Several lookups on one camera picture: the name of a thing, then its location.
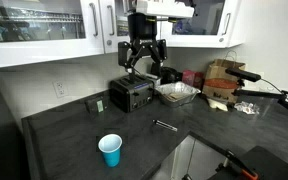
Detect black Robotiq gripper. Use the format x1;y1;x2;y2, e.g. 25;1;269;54
117;12;169;78

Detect blue plastic cup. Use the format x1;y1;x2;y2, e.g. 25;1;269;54
97;133;123;168

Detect narrow glass cabinet door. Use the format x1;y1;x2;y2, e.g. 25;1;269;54
98;0;132;55

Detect black countertop appliance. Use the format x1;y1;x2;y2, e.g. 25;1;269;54
160;66;184;85

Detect chrome and black toaster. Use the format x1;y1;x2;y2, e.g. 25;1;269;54
108;73;156;114

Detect aluminium foil tray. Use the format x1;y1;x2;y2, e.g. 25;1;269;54
154;81;202;108

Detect pink red box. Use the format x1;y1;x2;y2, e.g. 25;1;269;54
181;69;205;91

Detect printed sauce packets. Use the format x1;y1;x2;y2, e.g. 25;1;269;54
164;91;186;103

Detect brown paper bag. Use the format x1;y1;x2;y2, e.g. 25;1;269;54
201;50;247;105

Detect white paper napkin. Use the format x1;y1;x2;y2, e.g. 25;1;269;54
206;97;230;113

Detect wide glass cabinet door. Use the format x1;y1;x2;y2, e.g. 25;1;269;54
0;0;105;71

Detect crumpled clear plastic wrapper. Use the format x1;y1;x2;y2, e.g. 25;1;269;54
233;100;261;116

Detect white base cabinet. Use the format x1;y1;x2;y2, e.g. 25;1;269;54
149;134;232;180

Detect orange black bar clamp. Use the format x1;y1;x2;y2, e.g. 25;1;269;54
216;147;260;180

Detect grey steel refrigerator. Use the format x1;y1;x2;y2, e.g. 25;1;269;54
0;68;31;180

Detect black perforated robot table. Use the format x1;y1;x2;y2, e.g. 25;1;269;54
207;145;288;180

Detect silver cabinet door handle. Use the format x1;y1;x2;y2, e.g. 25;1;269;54
221;12;232;36
106;4;116;37
88;2;100;38

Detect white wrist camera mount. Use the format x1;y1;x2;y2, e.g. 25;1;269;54
135;0;196;19

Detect white wall outlet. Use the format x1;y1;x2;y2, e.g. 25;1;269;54
52;79;69;99

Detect white wall cabinet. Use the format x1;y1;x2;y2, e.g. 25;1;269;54
0;0;247;71

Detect black stereo camera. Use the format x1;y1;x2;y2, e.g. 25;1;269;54
225;67;262;83

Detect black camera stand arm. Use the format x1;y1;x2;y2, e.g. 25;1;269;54
231;78;288;121

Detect thin black camera cable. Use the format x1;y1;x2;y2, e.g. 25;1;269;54
259;77;288;98

